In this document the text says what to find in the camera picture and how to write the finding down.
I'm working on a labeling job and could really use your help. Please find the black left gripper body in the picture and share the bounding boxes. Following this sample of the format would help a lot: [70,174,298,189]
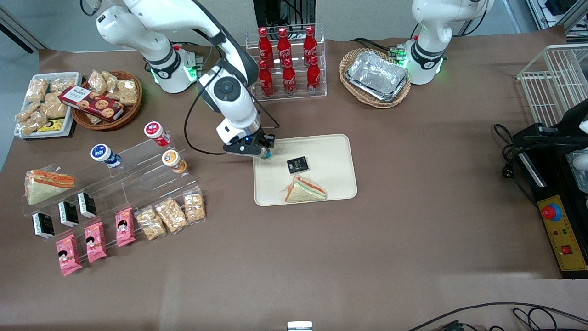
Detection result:
[558,99,588,138]

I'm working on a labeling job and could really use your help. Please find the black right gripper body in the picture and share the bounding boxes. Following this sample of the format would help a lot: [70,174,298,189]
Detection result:
[224,131,267,158]

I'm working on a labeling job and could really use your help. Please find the cream plastic tray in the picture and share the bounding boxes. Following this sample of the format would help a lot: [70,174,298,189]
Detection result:
[254,134,358,207]

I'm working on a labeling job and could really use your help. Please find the orange gum bottle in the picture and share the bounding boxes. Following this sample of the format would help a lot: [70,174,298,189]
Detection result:
[162,150,188,174]

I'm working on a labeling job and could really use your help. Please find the red gum bottle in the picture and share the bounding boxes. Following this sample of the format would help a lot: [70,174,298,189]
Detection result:
[144,121,170,147]

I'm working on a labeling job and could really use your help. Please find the aluminium foil tray stack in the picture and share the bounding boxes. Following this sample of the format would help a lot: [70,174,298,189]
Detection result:
[345,51,409,103]

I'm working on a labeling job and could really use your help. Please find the blue gum bottle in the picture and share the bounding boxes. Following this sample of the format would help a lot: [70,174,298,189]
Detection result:
[90,144,122,168]

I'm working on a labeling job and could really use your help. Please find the white rectangular snack tray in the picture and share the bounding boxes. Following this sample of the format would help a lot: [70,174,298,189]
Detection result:
[14,72,83,139]

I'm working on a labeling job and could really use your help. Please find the black wrapped rice ball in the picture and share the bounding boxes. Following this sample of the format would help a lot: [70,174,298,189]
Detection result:
[58,201,79,227]
[287,156,310,175]
[77,192,97,218]
[32,212,55,239]

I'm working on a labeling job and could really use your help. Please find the clear acrylic bottle rack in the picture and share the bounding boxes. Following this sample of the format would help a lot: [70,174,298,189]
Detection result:
[245,24,328,101]

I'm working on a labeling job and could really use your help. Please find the wrapped triangle sandwich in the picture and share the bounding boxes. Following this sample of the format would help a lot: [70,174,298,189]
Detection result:
[24,168,75,205]
[281,176,328,203]

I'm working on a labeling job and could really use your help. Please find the red cola bottle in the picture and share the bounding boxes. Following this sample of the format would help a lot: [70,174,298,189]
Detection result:
[277,28,293,60]
[258,27,274,63]
[303,25,317,58]
[281,57,297,95]
[257,60,275,98]
[307,55,322,92]

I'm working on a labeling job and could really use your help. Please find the red emergency stop button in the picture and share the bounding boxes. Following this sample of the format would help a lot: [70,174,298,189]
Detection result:
[541,203,562,222]

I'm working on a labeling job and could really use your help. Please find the clear acrylic tiered stand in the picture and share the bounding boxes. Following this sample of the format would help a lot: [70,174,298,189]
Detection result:
[21,131,203,263]

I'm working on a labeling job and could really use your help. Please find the light wicker basket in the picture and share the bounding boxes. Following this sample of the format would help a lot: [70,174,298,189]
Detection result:
[339,48,412,109]

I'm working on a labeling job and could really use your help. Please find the dark brown wicker basket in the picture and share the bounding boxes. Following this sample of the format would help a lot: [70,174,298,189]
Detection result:
[71,70,143,131]

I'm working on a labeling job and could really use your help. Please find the black yellow control box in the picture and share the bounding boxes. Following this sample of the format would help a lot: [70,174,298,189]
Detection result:
[512,123,588,280]

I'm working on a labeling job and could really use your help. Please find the black equipment stand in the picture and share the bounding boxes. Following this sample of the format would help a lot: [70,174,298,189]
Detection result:
[253,0,317,28]

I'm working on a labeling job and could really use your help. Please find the pink snack packet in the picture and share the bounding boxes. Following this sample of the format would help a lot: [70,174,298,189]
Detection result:
[56,234,83,276]
[115,207,136,248]
[84,222,107,263]

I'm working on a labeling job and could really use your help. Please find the red cookie box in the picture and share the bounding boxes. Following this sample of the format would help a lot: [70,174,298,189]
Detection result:
[58,86,124,122]

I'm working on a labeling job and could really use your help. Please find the yellow snack packet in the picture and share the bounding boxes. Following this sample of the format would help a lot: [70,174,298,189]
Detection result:
[37,119,65,133]

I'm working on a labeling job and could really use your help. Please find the white wire basket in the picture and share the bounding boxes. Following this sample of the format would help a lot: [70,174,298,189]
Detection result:
[517,44,588,127]

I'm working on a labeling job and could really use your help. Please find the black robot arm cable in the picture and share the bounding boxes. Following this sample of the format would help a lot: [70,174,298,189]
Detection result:
[184,69,281,156]

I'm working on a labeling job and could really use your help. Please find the black power cable with plug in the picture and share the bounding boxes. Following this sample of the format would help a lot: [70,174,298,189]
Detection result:
[493,123,538,207]

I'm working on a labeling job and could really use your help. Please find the aluminium frame rack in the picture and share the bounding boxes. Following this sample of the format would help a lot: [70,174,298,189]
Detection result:
[524,0,588,33]

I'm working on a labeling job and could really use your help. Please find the black base cables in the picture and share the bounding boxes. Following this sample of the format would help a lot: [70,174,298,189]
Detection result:
[351,37,405,56]

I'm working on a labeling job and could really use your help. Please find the black floor cables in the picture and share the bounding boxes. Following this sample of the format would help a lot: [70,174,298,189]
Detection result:
[407,302,588,331]

